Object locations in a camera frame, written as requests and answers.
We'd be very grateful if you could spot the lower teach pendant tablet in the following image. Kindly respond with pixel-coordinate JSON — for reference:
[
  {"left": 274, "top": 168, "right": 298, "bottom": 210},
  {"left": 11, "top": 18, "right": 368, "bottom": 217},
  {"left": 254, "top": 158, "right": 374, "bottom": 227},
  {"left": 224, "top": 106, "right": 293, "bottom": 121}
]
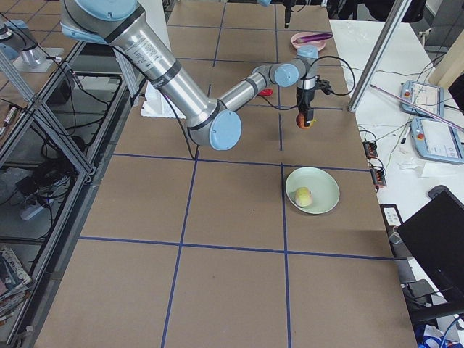
[{"left": 410, "top": 117, "right": 463, "bottom": 165}]

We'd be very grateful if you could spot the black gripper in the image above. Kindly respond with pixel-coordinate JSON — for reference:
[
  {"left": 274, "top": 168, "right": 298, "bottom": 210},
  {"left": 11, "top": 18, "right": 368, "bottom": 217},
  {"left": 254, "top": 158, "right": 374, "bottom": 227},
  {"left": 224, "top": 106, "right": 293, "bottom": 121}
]
[{"left": 297, "top": 78, "right": 331, "bottom": 128}]

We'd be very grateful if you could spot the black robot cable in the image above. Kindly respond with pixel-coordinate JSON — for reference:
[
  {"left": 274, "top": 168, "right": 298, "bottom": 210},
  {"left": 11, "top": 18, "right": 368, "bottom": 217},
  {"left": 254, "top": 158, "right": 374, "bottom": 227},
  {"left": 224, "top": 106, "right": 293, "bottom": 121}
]
[{"left": 304, "top": 55, "right": 355, "bottom": 97}]

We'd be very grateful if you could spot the white camera stand base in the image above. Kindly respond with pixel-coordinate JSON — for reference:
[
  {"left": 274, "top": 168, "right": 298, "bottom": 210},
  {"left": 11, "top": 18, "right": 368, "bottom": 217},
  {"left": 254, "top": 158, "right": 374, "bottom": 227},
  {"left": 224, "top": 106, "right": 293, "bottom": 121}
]
[{"left": 139, "top": 1, "right": 185, "bottom": 120}]

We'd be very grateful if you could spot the upper teach pendant tablet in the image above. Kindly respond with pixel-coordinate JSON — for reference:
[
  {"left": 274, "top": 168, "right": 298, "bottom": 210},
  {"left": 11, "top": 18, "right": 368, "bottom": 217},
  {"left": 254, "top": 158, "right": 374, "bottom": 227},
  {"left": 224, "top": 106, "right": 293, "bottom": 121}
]
[{"left": 400, "top": 80, "right": 444, "bottom": 117}]

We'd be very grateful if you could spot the pink-yellow peach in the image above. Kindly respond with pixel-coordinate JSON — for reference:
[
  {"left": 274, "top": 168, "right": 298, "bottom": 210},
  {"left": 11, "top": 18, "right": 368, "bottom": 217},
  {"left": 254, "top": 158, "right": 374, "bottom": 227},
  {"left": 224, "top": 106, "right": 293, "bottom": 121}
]
[{"left": 294, "top": 186, "right": 313, "bottom": 207}]

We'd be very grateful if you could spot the green plate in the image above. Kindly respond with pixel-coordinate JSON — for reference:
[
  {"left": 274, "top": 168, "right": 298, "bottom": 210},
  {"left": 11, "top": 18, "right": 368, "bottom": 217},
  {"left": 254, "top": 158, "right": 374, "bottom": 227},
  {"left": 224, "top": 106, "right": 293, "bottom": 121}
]
[{"left": 285, "top": 167, "right": 340, "bottom": 215}]

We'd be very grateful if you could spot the orange circuit board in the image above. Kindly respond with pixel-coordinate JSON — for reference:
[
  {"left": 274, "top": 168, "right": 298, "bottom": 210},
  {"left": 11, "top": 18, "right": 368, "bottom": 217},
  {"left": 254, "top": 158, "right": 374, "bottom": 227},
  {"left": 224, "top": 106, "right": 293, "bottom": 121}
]
[{"left": 362, "top": 140, "right": 387, "bottom": 191}]

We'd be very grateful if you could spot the black laptop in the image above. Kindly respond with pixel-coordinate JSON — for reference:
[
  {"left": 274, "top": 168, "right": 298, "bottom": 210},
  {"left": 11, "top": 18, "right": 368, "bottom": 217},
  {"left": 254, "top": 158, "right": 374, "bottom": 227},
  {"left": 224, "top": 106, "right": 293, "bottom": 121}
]
[{"left": 398, "top": 190, "right": 463, "bottom": 302}]

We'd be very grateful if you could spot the stack of books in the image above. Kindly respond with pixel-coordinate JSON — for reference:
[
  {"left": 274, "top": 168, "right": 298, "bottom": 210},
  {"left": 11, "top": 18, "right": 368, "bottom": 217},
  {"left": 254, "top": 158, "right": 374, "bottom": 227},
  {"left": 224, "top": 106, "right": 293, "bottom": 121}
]
[{"left": 1, "top": 244, "right": 33, "bottom": 323}]

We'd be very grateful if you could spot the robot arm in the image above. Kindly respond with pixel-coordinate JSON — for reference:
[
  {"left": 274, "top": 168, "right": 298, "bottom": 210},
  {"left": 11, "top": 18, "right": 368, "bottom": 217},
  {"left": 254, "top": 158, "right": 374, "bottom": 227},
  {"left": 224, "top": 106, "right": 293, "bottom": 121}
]
[{"left": 60, "top": 1, "right": 331, "bottom": 151}]

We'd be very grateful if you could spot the reacher grabber tool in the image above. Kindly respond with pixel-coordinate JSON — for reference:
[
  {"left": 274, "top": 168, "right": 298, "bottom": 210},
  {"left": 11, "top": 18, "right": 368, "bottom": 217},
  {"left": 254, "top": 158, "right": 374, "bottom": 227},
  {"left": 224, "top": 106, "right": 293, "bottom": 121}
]
[{"left": 370, "top": 84, "right": 464, "bottom": 132}]

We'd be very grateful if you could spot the teach pendant tablet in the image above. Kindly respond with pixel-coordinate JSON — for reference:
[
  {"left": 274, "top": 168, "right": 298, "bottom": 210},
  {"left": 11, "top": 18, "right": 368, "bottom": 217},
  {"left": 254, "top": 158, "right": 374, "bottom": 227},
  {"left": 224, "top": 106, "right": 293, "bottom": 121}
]
[
  {"left": 410, "top": 117, "right": 463, "bottom": 165},
  {"left": 400, "top": 80, "right": 444, "bottom": 117}
]

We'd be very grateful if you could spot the pink plate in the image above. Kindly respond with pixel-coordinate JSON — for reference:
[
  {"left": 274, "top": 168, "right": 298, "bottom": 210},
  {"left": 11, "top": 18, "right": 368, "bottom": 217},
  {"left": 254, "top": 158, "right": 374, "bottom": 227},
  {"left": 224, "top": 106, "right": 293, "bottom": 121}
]
[{"left": 291, "top": 32, "right": 327, "bottom": 51}]

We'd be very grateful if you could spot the purple eggplant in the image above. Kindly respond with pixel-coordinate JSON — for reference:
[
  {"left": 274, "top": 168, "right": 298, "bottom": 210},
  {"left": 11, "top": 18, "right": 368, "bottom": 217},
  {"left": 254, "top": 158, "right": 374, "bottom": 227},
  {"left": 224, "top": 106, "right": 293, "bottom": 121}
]
[{"left": 294, "top": 33, "right": 333, "bottom": 44}]

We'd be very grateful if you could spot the aluminium frame post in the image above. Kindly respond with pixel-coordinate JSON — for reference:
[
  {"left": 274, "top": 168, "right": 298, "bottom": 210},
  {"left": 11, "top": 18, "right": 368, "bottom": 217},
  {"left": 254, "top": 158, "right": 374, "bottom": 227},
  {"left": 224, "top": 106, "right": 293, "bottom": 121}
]
[{"left": 348, "top": 0, "right": 412, "bottom": 112}]

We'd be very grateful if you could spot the red chili pepper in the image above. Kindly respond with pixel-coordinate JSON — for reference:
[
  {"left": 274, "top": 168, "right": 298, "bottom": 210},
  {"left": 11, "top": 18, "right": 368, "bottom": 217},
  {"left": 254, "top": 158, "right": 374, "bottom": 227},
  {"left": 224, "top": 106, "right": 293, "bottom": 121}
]
[{"left": 258, "top": 88, "right": 273, "bottom": 96}]

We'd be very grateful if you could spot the red-yellow pomegranate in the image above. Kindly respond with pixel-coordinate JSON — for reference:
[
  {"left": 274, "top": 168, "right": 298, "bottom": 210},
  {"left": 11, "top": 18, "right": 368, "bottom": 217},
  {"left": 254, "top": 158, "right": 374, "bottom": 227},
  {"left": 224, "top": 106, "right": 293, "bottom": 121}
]
[{"left": 296, "top": 112, "right": 316, "bottom": 129}]

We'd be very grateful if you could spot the white side desk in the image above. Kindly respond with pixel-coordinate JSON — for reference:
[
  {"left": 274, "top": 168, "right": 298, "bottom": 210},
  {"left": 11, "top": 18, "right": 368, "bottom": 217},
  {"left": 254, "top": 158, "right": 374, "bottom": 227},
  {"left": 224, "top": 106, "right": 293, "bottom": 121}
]
[{"left": 328, "top": 18, "right": 464, "bottom": 233}]

